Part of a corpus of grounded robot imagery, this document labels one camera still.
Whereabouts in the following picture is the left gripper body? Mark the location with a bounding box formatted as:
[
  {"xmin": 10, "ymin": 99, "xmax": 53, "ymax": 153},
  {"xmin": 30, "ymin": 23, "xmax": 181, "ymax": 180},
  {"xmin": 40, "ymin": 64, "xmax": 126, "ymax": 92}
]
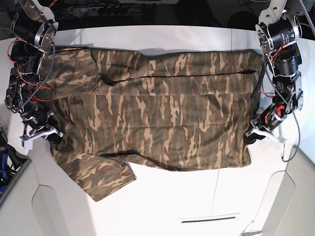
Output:
[{"xmin": 248, "ymin": 104, "xmax": 287, "ymax": 138}]

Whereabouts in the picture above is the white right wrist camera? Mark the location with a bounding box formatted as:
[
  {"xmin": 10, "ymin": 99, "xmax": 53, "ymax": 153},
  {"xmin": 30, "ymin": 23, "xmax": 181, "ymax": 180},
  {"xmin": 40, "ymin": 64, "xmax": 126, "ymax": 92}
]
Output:
[{"xmin": 20, "ymin": 123, "xmax": 63, "ymax": 150}]

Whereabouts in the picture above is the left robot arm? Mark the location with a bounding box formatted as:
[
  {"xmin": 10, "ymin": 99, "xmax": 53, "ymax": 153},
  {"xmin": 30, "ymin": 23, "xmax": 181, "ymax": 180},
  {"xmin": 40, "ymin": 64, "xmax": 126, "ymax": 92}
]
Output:
[{"xmin": 244, "ymin": 0, "xmax": 303, "ymax": 145}]

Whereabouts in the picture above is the camouflage T-shirt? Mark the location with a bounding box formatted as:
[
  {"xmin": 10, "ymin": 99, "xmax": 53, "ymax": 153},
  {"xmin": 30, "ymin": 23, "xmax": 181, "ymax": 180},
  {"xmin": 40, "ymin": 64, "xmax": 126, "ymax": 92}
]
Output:
[{"xmin": 38, "ymin": 47, "xmax": 263, "ymax": 201}]

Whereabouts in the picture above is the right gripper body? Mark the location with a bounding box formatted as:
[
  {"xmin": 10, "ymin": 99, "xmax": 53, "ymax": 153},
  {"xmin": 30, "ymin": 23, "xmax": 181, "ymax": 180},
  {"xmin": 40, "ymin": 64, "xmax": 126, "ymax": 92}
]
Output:
[{"xmin": 21, "ymin": 110, "xmax": 61, "ymax": 131}]

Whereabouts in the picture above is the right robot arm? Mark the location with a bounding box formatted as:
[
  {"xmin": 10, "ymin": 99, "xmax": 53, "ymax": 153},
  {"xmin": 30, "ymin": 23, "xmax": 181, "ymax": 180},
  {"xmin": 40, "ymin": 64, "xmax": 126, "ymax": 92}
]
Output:
[{"xmin": 4, "ymin": 0, "xmax": 63, "ymax": 150}]

